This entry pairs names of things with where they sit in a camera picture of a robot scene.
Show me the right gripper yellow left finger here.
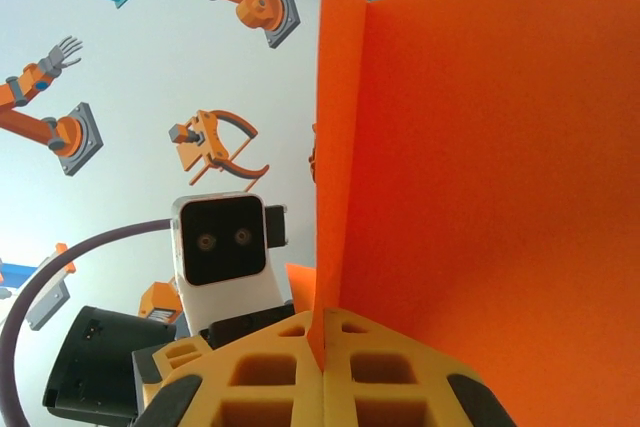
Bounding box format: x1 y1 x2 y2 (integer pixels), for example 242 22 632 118
132 309 326 427

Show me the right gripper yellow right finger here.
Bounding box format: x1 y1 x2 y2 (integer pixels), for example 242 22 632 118
322 309 517 427

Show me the orange paper sheet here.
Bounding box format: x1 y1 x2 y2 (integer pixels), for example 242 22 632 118
284 0 640 427

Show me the orange block wall sticker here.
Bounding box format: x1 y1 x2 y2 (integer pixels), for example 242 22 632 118
138 279 185 327

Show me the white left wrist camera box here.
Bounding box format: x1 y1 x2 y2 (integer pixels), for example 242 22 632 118
171 191 290 341

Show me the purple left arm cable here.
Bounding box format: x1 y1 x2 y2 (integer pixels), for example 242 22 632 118
0 219 176 427

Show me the orange clamp wall sticker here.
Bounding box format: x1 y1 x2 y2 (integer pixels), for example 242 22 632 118
168 108 272 187

